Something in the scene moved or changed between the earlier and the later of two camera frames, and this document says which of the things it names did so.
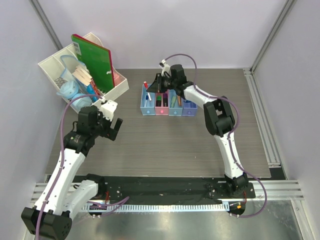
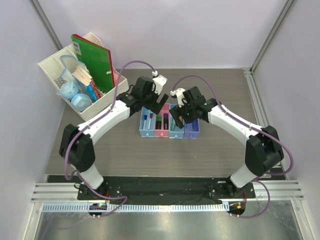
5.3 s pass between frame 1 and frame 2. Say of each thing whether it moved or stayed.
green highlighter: moved
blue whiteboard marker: moved
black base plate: stayed
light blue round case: stayed
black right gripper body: moved
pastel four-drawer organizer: moved
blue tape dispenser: stayed
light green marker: moved
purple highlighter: moved
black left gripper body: moved
